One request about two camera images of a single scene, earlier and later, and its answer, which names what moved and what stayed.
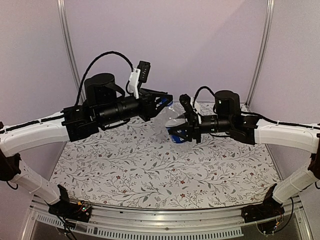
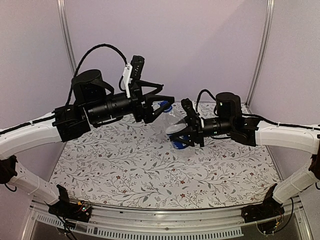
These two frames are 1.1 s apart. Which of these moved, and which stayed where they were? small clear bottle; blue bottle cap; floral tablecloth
Moved: blue bottle cap
Stayed: small clear bottle; floral tablecloth
